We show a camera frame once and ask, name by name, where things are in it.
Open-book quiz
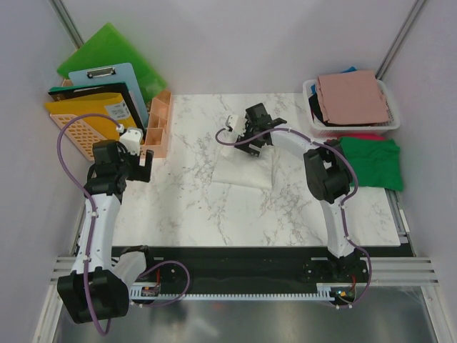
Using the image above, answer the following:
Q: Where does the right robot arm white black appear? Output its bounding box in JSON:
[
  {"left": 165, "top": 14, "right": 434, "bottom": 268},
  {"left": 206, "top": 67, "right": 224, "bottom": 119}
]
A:
[{"left": 226, "top": 103, "right": 358, "bottom": 282}]

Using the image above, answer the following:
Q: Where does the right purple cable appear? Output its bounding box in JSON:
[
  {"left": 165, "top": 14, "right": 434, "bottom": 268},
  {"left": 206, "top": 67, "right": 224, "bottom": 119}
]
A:
[{"left": 214, "top": 127, "right": 374, "bottom": 310}]

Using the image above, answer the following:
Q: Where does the purple cable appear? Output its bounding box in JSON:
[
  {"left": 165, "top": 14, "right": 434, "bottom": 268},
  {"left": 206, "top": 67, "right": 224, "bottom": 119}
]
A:
[
  {"left": 56, "top": 113, "right": 192, "bottom": 337},
  {"left": 214, "top": 127, "right": 374, "bottom": 310}
]

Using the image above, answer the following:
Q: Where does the black garment in basket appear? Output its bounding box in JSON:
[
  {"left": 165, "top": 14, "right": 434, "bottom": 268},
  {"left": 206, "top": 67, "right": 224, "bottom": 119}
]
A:
[{"left": 308, "top": 94, "right": 326, "bottom": 126}]

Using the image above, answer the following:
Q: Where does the white printed t shirt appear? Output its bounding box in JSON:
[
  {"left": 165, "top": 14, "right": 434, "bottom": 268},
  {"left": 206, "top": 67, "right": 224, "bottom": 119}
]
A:
[{"left": 211, "top": 146, "right": 276, "bottom": 190}]

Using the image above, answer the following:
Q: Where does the yellow folder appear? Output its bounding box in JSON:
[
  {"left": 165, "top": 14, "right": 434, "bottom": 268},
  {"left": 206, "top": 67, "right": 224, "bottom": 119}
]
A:
[{"left": 44, "top": 92, "right": 144, "bottom": 139}]

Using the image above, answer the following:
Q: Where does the orange mesh file holder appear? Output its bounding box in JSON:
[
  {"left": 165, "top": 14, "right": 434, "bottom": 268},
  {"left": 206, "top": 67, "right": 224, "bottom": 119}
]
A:
[{"left": 49, "top": 79, "right": 147, "bottom": 161}]

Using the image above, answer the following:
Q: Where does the green t shirt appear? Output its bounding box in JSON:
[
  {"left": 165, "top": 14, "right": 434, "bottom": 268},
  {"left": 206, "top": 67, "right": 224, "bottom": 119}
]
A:
[{"left": 340, "top": 136, "right": 404, "bottom": 192}]

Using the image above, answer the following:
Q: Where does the peach compartment organizer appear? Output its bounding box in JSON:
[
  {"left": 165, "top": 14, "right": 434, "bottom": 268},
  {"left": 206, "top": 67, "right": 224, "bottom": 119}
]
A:
[{"left": 144, "top": 89, "right": 173, "bottom": 159}]

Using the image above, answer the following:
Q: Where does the light blue clipboard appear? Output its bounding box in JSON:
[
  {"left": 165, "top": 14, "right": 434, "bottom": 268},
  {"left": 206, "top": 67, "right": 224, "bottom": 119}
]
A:
[{"left": 69, "top": 63, "right": 149, "bottom": 125}]

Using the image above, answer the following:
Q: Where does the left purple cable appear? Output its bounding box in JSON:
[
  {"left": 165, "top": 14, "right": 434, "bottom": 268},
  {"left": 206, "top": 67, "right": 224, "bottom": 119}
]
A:
[{"left": 56, "top": 113, "right": 192, "bottom": 337}]

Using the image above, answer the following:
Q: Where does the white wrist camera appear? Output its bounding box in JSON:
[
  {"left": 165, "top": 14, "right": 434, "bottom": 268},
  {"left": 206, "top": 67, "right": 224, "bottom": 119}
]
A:
[
  {"left": 226, "top": 114, "right": 247, "bottom": 136},
  {"left": 116, "top": 124, "right": 144, "bottom": 156}
]

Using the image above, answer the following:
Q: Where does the red t shirt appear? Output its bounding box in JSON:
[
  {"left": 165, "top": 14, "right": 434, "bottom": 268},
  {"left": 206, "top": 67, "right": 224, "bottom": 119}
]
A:
[{"left": 340, "top": 133, "right": 386, "bottom": 141}]

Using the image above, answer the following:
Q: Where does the black folder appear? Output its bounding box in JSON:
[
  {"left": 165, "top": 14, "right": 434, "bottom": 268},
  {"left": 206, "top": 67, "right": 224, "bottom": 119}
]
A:
[{"left": 48, "top": 82, "right": 141, "bottom": 117}]

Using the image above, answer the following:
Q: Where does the white cable duct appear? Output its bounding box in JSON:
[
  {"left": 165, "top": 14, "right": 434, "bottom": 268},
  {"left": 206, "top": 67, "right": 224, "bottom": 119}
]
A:
[{"left": 129, "top": 282, "right": 335, "bottom": 302}]

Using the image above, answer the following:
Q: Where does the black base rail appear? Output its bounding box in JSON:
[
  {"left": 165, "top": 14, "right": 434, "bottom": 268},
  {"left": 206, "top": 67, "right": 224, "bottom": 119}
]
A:
[{"left": 114, "top": 244, "right": 415, "bottom": 296}]

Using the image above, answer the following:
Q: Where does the green plastic board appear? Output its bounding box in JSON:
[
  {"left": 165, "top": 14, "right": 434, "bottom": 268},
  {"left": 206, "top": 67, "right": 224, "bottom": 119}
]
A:
[{"left": 57, "top": 23, "right": 167, "bottom": 102}]

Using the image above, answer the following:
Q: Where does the pink folded t shirt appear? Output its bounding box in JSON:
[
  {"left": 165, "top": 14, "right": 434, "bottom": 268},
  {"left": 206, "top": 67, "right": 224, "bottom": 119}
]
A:
[{"left": 316, "top": 70, "right": 389, "bottom": 126}]

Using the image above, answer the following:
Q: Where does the white laundry basket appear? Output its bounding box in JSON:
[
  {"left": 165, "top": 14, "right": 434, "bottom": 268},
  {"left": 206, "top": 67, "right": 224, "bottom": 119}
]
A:
[{"left": 302, "top": 79, "right": 401, "bottom": 137}]

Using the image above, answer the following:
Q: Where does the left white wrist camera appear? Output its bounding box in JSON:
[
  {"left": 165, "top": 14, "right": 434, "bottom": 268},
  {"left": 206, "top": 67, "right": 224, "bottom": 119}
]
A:
[{"left": 116, "top": 124, "right": 144, "bottom": 156}]

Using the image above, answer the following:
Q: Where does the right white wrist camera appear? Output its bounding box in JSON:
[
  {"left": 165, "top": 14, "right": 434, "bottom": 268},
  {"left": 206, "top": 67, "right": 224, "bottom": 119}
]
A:
[{"left": 226, "top": 114, "right": 247, "bottom": 136}]

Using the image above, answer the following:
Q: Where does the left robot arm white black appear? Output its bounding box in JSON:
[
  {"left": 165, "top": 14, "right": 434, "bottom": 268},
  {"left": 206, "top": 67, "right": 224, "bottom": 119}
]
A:
[{"left": 57, "top": 140, "right": 157, "bottom": 324}]

